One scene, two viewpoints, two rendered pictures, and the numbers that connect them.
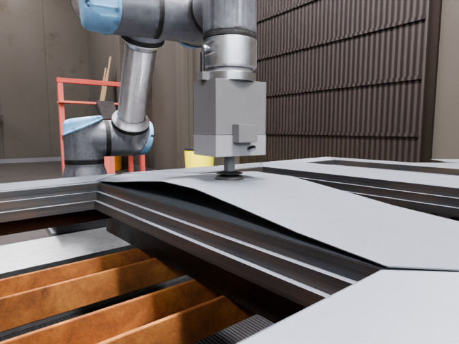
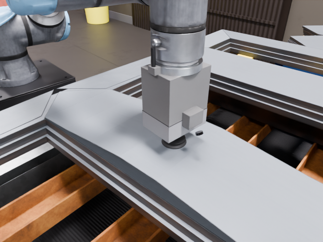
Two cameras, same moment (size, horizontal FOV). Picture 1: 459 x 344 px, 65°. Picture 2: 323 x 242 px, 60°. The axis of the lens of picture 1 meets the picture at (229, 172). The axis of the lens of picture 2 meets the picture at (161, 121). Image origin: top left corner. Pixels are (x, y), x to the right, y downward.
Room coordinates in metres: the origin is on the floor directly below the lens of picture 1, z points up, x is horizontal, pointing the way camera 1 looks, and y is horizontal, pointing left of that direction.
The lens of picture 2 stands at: (0.15, 0.08, 1.18)
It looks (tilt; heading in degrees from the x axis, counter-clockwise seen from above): 33 degrees down; 352
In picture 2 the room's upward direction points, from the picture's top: straight up
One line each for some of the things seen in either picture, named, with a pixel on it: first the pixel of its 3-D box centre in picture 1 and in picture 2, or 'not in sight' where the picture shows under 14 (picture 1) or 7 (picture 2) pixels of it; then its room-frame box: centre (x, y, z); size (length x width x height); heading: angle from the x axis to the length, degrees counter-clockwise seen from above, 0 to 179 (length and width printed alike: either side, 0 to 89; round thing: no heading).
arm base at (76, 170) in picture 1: (85, 174); (12, 65); (1.13, 0.45, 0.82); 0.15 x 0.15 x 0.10
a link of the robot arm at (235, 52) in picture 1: (227, 57); (175, 43); (0.52, 0.00, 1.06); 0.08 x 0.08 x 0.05
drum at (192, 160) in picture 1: (199, 171); (95, 0); (5.22, 0.44, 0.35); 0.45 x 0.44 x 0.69; 124
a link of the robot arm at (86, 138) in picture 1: (85, 137); (4, 30); (1.13, 0.45, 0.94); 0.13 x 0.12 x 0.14; 117
